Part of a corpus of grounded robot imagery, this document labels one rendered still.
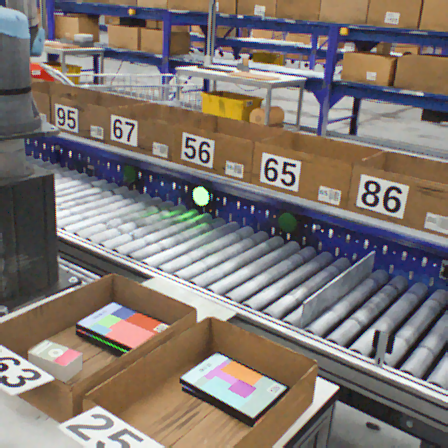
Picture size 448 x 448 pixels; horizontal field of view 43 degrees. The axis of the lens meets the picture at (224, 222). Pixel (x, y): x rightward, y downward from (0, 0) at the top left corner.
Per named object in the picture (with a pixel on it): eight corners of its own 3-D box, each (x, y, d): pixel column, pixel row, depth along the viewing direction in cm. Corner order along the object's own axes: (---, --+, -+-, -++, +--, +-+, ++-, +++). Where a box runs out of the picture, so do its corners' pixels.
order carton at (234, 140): (171, 164, 236) (172, 123, 230) (214, 152, 258) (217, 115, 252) (250, 185, 215) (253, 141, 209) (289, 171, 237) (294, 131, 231)
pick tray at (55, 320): (-19, 373, 121) (-23, 332, 118) (112, 305, 151) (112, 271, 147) (72, 433, 107) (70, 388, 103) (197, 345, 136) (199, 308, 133)
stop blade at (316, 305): (298, 332, 151) (302, 302, 147) (369, 275, 186) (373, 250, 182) (300, 333, 150) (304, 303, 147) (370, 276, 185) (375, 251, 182)
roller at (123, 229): (80, 250, 194) (79, 237, 192) (180, 213, 233) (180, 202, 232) (90, 254, 191) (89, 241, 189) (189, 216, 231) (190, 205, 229)
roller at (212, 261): (165, 287, 173) (166, 273, 171) (259, 240, 212) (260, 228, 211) (178, 293, 170) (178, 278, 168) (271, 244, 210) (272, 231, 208)
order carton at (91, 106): (51, 130, 278) (49, 95, 272) (97, 123, 300) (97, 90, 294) (107, 145, 257) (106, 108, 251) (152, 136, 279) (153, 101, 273)
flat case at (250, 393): (253, 425, 109) (253, 419, 108) (178, 383, 119) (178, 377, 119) (289, 391, 119) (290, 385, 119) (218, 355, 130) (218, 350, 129)
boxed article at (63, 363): (65, 384, 119) (65, 366, 117) (28, 369, 123) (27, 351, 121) (82, 370, 124) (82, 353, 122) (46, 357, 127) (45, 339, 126)
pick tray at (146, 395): (81, 441, 105) (79, 396, 101) (207, 351, 134) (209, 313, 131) (203, 524, 90) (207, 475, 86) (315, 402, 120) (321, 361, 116)
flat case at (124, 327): (138, 357, 125) (138, 351, 124) (75, 328, 134) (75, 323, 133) (175, 330, 136) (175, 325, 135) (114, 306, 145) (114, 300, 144)
